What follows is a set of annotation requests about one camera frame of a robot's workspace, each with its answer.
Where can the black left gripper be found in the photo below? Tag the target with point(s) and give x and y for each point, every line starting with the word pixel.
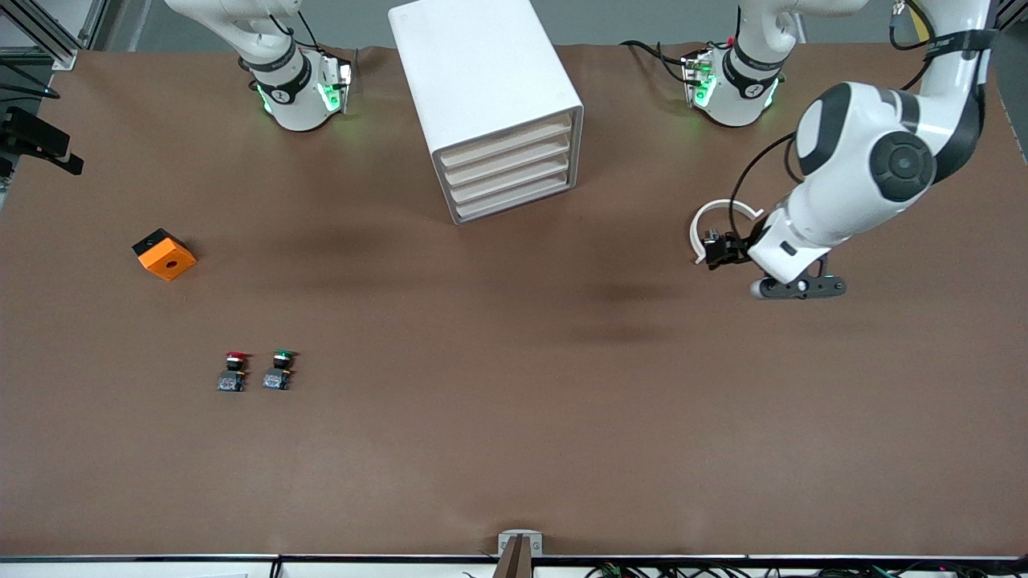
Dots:
pixel 732 247

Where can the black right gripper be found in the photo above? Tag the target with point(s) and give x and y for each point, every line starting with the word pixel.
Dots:
pixel 32 135

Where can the white topmost cabinet drawer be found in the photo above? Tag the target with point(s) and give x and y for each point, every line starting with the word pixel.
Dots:
pixel 506 142

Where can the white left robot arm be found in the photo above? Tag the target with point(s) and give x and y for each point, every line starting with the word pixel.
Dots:
pixel 851 177

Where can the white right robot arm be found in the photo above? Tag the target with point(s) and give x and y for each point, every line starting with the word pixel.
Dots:
pixel 289 96

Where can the white lowest cabinet drawer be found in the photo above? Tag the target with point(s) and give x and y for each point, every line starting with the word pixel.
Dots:
pixel 518 197

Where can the red push button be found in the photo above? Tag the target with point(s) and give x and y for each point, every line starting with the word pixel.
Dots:
pixel 231 381

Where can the green push button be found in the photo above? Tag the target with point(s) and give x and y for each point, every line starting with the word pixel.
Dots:
pixel 276 379

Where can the orange box with hole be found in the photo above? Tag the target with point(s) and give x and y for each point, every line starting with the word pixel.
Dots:
pixel 169 261

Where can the silver base connector plate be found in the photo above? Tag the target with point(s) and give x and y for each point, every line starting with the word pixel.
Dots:
pixel 697 76
pixel 344 76

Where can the brown paper table cover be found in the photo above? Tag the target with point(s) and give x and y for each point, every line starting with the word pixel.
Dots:
pixel 514 401

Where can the aluminium frame post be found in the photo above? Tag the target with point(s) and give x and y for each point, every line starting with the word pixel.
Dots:
pixel 1012 10
pixel 66 56

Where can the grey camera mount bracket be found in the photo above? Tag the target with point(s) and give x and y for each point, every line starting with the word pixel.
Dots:
pixel 520 546

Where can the white table edge rail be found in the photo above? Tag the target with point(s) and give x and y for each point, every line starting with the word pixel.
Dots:
pixel 161 568

